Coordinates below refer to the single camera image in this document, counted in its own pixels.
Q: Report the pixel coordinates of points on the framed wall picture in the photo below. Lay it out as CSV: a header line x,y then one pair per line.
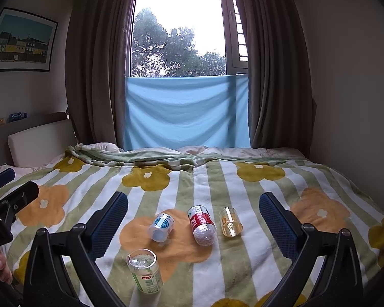
x,y
22,40

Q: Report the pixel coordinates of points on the clear cup with red label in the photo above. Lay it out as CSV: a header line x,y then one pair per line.
x,y
201,222

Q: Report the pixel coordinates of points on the clear amber cup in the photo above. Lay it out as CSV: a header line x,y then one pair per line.
x,y
230,224

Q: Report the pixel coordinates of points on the striped floral blanket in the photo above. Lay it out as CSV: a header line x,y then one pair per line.
x,y
185,192

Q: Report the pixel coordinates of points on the light blue cloth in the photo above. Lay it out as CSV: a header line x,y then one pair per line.
x,y
185,112

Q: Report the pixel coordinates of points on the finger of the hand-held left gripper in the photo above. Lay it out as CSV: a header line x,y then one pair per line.
x,y
20,194
1,176

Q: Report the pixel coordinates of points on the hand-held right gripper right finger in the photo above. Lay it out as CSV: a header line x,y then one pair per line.
x,y
275,224

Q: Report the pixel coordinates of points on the window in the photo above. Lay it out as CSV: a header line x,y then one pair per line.
x,y
179,32

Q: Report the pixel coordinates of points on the brown curtain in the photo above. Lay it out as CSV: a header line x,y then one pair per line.
x,y
275,70
96,70

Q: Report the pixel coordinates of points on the pale pink quilt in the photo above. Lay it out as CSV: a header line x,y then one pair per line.
x,y
192,149

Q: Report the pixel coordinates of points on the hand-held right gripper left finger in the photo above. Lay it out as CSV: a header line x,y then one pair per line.
x,y
110,224

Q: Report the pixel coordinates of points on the clear cup with green label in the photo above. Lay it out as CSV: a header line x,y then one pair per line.
x,y
147,278

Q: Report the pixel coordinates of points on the blue plastic bottle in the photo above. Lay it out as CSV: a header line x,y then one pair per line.
x,y
17,116

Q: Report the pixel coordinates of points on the white headboard cushion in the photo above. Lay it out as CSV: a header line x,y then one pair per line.
x,y
41,140

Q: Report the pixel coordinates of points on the person's left hand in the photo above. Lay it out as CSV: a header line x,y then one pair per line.
x,y
2,268

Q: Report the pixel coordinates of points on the clear cup with blue label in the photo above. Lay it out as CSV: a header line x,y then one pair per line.
x,y
162,225

